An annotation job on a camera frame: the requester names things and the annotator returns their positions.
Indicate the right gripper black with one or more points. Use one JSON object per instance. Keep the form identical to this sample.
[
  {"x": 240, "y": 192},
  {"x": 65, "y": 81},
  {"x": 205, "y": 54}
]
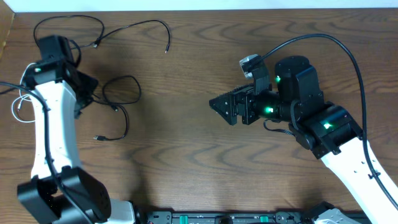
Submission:
[{"x": 245, "y": 95}]

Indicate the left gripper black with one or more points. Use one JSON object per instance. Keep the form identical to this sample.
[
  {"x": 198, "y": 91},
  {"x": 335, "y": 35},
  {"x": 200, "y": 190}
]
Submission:
[{"x": 94, "y": 84}]

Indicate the cardboard box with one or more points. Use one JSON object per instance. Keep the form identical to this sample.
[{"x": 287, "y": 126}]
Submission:
[{"x": 6, "y": 20}]

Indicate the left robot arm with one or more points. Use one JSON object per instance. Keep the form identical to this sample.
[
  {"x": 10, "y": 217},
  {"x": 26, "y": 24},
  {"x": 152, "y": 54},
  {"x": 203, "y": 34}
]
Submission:
[{"x": 60, "y": 190}]

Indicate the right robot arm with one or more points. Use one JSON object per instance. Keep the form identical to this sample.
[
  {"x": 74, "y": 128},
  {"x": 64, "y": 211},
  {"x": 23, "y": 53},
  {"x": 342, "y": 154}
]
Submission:
[{"x": 324, "y": 128}]

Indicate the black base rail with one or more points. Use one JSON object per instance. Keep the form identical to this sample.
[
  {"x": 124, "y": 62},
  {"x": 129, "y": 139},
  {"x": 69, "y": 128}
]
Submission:
[{"x": 167, "y": 217}]

